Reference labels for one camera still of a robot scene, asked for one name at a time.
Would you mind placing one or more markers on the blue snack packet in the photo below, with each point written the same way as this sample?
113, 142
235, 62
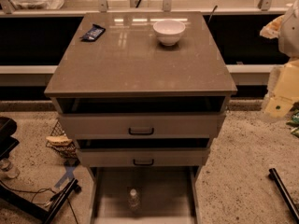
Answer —
93, 34

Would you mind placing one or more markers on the middle grey drawer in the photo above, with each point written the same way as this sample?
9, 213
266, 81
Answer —
96, 157

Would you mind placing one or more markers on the black stand base left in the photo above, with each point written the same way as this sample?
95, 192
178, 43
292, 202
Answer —
47, 214

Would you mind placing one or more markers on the clear bottle on floor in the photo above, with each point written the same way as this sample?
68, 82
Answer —
9, 169

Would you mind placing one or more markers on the clear plastic water bottle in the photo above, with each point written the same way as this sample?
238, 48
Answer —
134, 199

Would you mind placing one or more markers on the white ceramic bowl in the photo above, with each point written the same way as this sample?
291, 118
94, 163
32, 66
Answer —
169, 32

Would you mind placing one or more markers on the wire basket on floor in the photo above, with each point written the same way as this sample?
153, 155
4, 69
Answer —
68, 152

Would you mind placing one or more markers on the top grey drawer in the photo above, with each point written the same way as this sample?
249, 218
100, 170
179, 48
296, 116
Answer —
137, 126

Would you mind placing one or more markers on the green packet on floor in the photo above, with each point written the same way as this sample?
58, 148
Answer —
294, 123

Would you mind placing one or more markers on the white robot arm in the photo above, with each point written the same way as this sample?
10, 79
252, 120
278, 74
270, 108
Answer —
283, 83

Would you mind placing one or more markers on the black bar right floor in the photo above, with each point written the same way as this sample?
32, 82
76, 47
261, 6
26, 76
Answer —
293, 207

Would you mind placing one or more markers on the bread piece in basket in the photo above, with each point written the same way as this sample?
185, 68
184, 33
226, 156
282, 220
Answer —
59, 141

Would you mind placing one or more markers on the grey drawer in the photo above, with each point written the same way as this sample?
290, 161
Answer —
96, 157
137, 126

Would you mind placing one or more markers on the grey drawer cabinet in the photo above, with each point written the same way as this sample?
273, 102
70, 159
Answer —
128, 71

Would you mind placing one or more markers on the bottom open drawer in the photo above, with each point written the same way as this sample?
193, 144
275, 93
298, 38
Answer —
167, 196

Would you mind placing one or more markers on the black chair left edge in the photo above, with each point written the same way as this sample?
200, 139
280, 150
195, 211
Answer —
7, 128

